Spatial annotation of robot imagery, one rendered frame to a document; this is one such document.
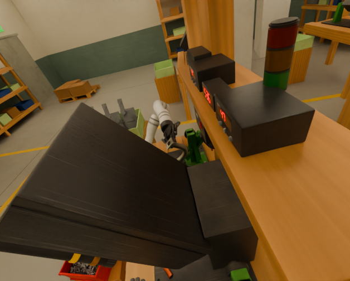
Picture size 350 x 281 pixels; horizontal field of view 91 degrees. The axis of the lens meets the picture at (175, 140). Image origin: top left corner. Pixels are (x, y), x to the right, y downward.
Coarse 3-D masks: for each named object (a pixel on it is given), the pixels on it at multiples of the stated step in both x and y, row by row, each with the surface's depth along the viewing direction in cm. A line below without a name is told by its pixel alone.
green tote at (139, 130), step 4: (136, 112) 200; (140, 112) 196; (120, 116) 201; (140, 116) 193; (140, 120) 188; (140, 124) 184; (132, 128) 166; (136, 128) 166; (140, 128) 180; (132, 132) 169; (136, 132) 169; (140, 132) 175; (140, 136) 173
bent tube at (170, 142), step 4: (168, 140) 88; (172, 140) 86; (168, 144) 89; (172, 144) 86; (176, 144) 88; (180, 144) 90; (168, 148) 87; (180, 148) 91; (184, 148) 92; (184, 152) 95; (180, 156) 99; (184, 156) 97; (180, 160) 99
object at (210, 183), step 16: (192, 176) 71; (208, 176) 69; (224, 176) 68; (208, 192) 64; (224, 192) 62; (208, 208) 59; (224, 208) 58; (240, 208) 57; (208, 224) 55; (224, 224) 54; (240, 224) 53; (208, 240) 54; (224, 240) 55; (240, 240) 57; (256, 240) 59; (224, 256) 65; (240, 256) 67
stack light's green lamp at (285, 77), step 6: (264, 72) 38; (288, 72) 36; (264, 78) 39; (270, 78) 37; (276, 78) 36; (282, 78) 36; (288, 78) 37; (264, 84) 39; (270, 84) 38; (276, 84) 37; (282, 84) 37
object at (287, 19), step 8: (272, 24) 32; (280, 24) 31; (288, 24) 30; (296, 24) 31; (272, 32) 32; (280, 32) 31; (288, 32) 31; (296, 32) 32; (272, 40) 33; (280, 40) 32; (288, 40) 32; (272, 48) 34; (280, 48) 33; (288, 48) 33
